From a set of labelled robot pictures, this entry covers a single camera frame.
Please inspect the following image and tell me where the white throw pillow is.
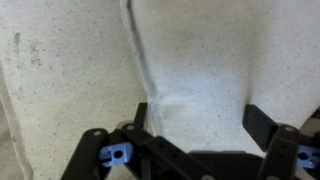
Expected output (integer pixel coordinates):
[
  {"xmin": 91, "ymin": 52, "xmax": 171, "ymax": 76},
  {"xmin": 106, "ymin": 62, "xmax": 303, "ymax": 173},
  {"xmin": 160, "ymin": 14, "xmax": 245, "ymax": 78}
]
[
  {"xmin": 120, "ymin": 0, "xmax": 320, "ymax": 154},
  {"xmin": 0, "ymin": 0, "xmax": 146, "ymax": 180}
]

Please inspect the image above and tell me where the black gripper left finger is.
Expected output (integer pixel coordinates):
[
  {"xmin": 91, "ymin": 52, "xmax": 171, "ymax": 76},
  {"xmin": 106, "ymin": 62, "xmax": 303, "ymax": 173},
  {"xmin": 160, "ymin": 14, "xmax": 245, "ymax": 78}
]
[{"xmin": 61, "ymin": 103, "xmax": 214, "ymax": 180}]

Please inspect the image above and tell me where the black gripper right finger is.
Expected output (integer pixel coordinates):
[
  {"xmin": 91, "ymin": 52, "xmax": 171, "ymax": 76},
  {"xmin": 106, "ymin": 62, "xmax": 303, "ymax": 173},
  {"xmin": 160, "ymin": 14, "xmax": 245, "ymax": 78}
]
[{"xmin": 242, "ymin": 104, "xmax": 320, "ymax": 180}]

